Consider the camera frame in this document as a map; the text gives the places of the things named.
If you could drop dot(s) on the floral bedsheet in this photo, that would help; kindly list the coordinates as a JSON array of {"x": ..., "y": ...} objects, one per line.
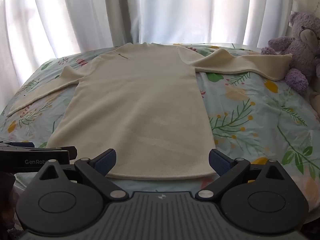
[{"x": 252, "y": 120}]

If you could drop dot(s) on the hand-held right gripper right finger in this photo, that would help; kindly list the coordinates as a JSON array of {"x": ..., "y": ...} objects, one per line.
[{"x": 220, "y": 162}]

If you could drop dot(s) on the purple teddy bear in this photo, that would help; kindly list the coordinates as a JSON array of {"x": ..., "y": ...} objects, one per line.
[{"x": 300, "y": 47}]

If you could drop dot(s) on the white curtain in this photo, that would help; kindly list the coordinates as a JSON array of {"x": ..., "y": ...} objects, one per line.
[{"x": 155, "y": 12}]

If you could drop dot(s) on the cream knit sweater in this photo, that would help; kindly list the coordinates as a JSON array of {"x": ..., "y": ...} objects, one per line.
[{"x": 140, "y": 105}]

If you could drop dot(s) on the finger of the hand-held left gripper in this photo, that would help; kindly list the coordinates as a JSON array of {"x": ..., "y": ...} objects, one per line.
[
  {"x": 72, "y": 152},
  {"x": 17, "y": 144}
]

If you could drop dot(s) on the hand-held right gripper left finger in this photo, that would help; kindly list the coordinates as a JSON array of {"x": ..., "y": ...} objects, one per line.
[{"x": 106, "y": 159}]

